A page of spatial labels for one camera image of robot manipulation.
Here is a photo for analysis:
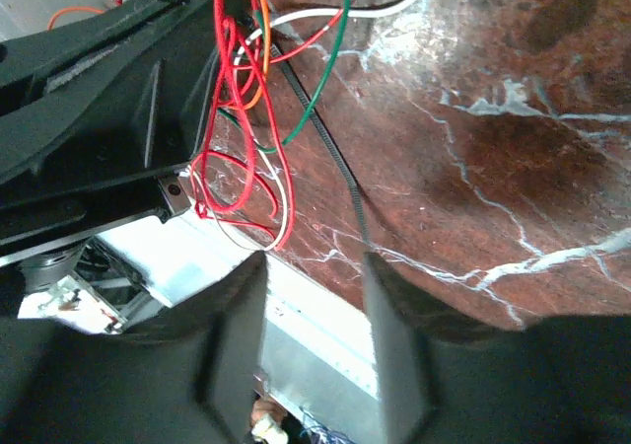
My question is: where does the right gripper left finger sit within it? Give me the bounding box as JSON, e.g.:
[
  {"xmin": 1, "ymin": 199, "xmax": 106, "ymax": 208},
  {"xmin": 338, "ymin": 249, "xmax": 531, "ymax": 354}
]
[{"xmin": 1, "ymin": 252, "xmax": 267, "ymax": 443}]

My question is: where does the red wire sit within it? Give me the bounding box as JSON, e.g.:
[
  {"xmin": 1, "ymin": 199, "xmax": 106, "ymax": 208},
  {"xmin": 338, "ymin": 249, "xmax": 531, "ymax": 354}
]
[{"xmin": 81, "ymin": 0, "xmax": 381, "ymax": 253}]

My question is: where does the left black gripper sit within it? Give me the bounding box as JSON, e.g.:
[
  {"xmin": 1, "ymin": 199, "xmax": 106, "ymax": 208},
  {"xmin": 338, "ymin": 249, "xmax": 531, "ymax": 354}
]
[{"xmin": 1, "ymin": 0, "xmax": 243, "ymax": 266}]

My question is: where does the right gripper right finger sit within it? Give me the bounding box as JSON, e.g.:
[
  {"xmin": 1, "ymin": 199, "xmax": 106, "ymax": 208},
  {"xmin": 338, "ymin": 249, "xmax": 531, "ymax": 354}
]
[{"xmin": 364, "ymin": 253, "xmax": 630, "ymax": 443}]

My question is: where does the white wire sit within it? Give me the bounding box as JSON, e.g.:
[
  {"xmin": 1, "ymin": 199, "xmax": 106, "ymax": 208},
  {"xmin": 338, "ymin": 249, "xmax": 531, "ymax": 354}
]
[{"xmin": 189, "ymin": 0, "xmax": 448, "ymax": 252}]

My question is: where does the green wire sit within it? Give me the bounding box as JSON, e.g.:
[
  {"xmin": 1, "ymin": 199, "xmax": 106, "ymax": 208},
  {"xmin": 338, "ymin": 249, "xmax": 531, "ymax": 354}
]
[{"xmin": 140, "ymin": 0, "xmax": 357, "ymax": 155}]

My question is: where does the aluminium front rail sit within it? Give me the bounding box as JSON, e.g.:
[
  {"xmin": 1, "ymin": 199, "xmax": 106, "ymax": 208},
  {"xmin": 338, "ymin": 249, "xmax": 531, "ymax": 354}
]
[{"xmin": 98, "ymin": 211, "xmax": 381, "ymax": 444}]

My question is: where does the orange wire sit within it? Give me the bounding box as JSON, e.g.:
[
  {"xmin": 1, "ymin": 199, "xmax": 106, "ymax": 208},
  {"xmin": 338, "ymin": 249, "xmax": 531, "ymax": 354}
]
[{"xmin": 46, "ymin": 0, "xmax": 273, "ymax": 111}]

